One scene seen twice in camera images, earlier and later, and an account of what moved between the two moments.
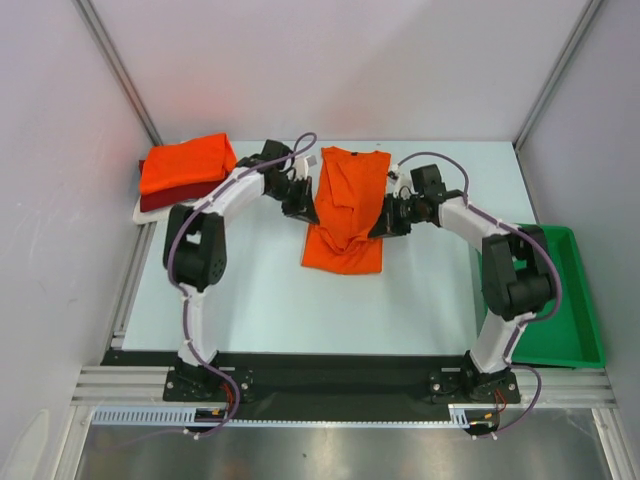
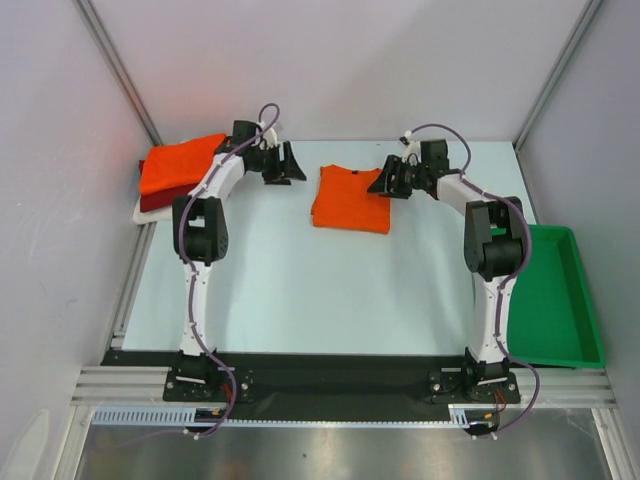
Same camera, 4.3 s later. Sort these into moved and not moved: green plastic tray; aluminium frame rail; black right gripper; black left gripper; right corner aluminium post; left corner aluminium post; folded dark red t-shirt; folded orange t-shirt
Moved: black left gripper; black right gripper
Not moved: folded orange t-shirt; folded dark red t-shirt; aluminium frame rail; left corner aluminium post; green plastic tray; right corner aluminium post
